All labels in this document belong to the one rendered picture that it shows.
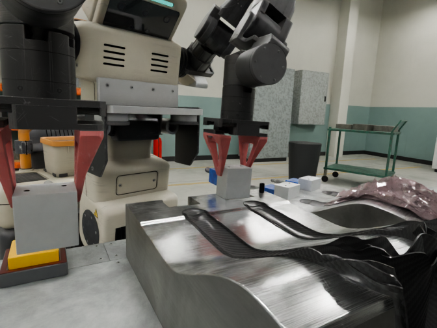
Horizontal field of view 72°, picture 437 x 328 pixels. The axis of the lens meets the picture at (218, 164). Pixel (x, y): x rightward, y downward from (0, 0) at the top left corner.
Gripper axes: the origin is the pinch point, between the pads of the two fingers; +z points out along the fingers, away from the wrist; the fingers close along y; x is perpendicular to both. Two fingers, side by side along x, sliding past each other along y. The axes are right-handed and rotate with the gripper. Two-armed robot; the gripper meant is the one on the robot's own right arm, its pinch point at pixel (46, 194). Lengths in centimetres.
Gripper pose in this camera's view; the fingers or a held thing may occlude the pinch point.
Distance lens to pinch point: 33.4
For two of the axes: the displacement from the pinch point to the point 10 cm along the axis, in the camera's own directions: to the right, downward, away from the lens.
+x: -4.8, -2.0, 8.6
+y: 8.8, -0.4, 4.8
